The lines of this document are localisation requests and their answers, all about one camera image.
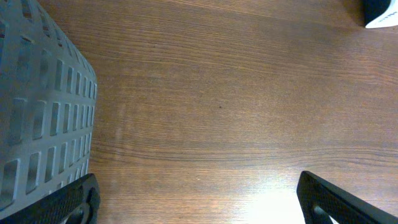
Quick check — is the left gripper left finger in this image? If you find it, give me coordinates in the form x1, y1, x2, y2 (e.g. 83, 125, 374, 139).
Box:
1, 174, 101, 224

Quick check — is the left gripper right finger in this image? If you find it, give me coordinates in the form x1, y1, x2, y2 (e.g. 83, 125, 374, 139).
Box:
297, 170, 397, 224

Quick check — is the white barcode scanner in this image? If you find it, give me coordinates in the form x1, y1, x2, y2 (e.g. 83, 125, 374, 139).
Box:
363, 0, 397, 29

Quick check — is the grey plastic mesh basket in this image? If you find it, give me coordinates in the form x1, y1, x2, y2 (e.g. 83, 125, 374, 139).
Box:
1, 0, 98, 218

